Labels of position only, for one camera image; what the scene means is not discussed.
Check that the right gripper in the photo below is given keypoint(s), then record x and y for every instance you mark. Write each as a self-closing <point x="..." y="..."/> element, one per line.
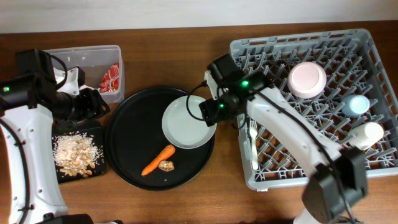
<point x="210" y="112"/>

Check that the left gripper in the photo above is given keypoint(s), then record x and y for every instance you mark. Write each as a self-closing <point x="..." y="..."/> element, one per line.
<point x="94" y="102"/>

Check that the red snack wrapper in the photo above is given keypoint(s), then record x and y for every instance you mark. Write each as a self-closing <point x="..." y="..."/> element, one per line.
<point x="110" y="80"/>

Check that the grey plate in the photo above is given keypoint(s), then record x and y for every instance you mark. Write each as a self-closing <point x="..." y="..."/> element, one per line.
<point x="181" y="129"/>

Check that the white plastic fork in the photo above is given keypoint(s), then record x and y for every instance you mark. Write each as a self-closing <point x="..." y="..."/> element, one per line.
<point x="253" y="131"/>

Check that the orange carrot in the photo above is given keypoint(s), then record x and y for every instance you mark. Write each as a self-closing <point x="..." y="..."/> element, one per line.
<point x="167" y="152"/>

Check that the pink bowl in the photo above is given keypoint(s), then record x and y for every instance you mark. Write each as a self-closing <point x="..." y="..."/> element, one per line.
<point x="306" y="80"/>

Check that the blue cup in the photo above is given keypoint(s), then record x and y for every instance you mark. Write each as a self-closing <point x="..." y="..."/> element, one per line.
<point x="355" y="105"/>

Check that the cream cup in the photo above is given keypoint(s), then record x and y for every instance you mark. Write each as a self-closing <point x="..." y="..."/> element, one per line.
<point x="366" y="135"/>

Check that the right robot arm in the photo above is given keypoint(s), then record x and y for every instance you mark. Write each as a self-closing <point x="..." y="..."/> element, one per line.
<point x="336" y="177"/>

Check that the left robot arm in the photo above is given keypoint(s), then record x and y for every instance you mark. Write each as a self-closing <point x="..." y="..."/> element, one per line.
<point x="29" y="104"/>

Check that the grey dishwasher rack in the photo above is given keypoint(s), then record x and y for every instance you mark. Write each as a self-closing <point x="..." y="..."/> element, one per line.
<point x="353" y="67"/>

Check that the black rectangular bin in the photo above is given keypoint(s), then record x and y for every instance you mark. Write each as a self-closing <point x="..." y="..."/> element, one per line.
<point x="92" y="128"/>

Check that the clear plastic bin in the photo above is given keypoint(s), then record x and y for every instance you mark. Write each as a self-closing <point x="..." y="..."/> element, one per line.
<point x="95" y="61"/>

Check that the white rice pile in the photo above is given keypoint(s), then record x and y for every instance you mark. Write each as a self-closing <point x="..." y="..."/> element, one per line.
<point x="96" y="151"/>

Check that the black round tray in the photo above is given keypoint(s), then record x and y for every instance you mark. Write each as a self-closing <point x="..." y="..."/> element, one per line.
<point x="134" y="137"/>

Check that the peanut shells pile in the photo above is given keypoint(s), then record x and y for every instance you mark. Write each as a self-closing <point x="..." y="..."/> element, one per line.
<point x="74" y="157"/>

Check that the brown walnut shell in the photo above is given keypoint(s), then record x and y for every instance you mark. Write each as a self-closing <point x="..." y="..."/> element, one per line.
<point x="166" y="166"/>

